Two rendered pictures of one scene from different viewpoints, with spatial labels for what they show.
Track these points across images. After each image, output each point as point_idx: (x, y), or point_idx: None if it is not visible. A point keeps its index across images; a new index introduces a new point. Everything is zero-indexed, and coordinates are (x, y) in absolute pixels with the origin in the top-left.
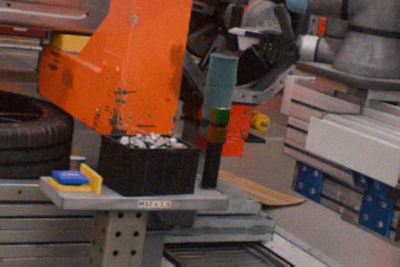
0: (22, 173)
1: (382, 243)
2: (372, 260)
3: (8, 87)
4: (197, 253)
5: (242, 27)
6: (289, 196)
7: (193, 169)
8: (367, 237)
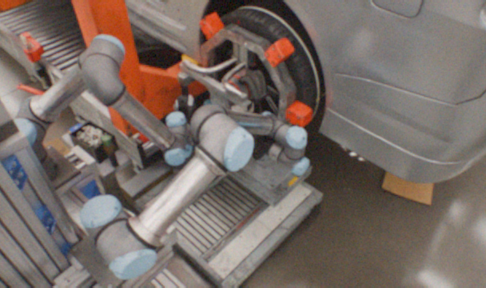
0: None
1: (389, 267)
2: (341, 266)
3: None
4: (236, 185)
5: (189, 96)
6: (430, 194)
7: (94, 155)
8: (392, 255)
